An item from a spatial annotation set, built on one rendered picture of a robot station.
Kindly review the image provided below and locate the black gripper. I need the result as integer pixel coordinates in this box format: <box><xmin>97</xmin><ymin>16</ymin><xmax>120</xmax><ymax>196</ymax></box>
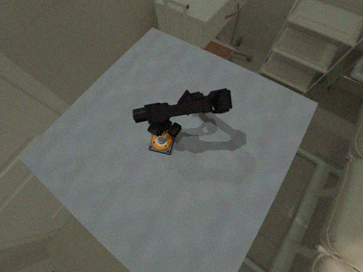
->
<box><xmin>163</xmin><ymin>119</ymin><xmax>182</xmax><ymax>137</ymax></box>

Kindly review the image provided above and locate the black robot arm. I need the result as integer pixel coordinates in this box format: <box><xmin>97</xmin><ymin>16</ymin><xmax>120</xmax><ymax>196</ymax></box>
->
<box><xmin>132</xmin><ymin>88</ymin><xmax>232</xmax><ymax>137</ymax></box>

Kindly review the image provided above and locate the orange round plate with holes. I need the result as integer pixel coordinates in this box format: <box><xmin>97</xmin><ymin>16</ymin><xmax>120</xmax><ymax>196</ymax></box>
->
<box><xmin>152</xmin><ymin>131</ymin><xmax>171</xmax><ymax>150</ymax></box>

